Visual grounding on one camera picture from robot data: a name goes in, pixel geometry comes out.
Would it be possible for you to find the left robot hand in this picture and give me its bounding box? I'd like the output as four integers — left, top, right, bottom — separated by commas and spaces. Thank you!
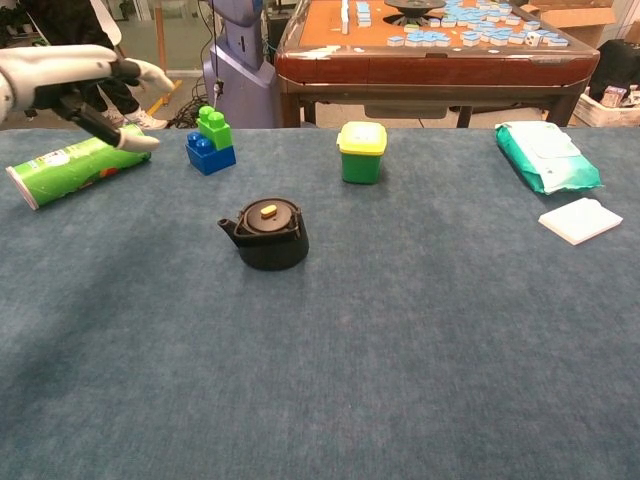
0, 43, 176, 152

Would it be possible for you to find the black teapot lid wooden knob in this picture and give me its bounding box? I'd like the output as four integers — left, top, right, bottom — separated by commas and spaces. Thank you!
243, 198, 297, 234

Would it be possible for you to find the black cast iron teapot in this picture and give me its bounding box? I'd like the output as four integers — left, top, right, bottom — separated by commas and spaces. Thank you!
217, 197, 310, 272

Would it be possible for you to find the green container yellow lid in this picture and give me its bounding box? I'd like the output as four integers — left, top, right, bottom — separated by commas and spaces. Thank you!
336, 121, 389, 185

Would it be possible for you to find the person in black trousers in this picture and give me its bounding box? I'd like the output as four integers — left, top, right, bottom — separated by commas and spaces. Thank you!
19, 0, 169, 131

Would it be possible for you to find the green chips can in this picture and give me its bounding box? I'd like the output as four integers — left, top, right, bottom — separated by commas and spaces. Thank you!
5, 123, 152, 211

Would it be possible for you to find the wooden pole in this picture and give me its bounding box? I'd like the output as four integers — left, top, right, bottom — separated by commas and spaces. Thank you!
152, 0, 170, 76

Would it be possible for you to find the green toy brick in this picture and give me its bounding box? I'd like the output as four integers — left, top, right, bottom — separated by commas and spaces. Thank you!
196, 104, 234, 151

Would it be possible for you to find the blue toy brick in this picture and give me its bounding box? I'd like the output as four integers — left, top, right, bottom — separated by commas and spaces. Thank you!
185, 130, 237, 176

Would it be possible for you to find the black mahjong table hub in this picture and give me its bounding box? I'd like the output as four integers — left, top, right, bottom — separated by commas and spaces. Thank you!
383, 0, 448, 26

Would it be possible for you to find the brown mahjong table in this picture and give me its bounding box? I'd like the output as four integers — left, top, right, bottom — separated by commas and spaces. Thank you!
273, 0, 601, 129

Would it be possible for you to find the teal wet wipes pack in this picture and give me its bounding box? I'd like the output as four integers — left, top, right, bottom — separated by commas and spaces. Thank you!
494, 120, 603, 196

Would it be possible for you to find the cardboard box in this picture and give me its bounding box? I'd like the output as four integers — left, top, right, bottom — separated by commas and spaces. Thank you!
519, 0, 624, 49

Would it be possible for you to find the white flat plastic plate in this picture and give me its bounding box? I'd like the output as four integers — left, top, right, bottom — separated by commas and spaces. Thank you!
538, 197, 624, 246

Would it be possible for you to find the white crate with items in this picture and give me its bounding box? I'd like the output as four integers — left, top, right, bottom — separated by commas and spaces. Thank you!
572, 84, 640, 129

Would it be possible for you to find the black bag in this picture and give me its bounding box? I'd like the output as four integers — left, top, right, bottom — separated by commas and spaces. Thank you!
589, 38, 640, 101

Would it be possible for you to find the hanging black cable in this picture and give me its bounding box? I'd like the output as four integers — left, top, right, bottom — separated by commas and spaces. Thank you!
209, 0, 224, 109

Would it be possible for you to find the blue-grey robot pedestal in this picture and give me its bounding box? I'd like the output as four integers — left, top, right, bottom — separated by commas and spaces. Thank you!
202, 0, 278, 129

